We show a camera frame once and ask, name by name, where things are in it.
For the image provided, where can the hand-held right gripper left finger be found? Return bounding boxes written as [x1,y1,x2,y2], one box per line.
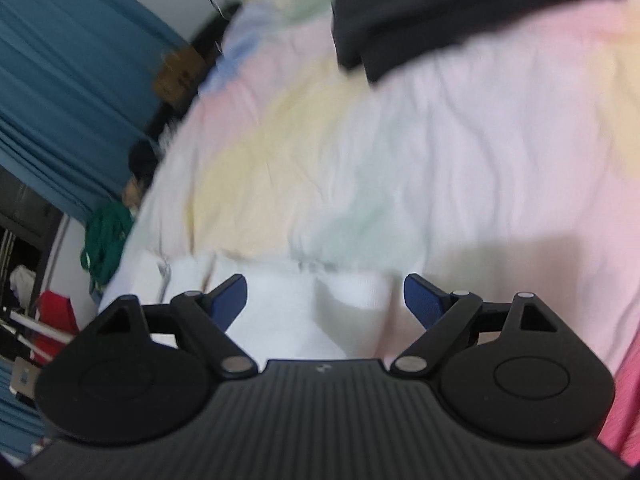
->
[92,274,259,380]

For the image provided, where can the brown paper bag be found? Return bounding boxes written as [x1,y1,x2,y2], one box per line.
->
[152,47,209,109]

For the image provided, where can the red garment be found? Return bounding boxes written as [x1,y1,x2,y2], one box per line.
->
[32,290,82,357]

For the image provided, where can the black garment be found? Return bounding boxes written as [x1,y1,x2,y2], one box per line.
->
[331,0,632,84]

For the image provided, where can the pastel rainbow blanket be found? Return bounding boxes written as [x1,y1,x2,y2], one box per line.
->
[97,0,640,376]

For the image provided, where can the pale cloth on rack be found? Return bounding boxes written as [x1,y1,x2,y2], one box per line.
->
[9,265,39,297]

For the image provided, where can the green garment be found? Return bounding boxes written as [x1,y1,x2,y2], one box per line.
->
[80,202,137,287]

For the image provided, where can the white pants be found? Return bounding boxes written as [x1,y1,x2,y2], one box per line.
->
[99,252,397,361]

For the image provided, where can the pink cloth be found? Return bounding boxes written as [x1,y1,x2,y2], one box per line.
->
[596,355,640,467]

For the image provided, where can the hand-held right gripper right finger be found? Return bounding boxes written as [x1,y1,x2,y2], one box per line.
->
[390,273,561,378]

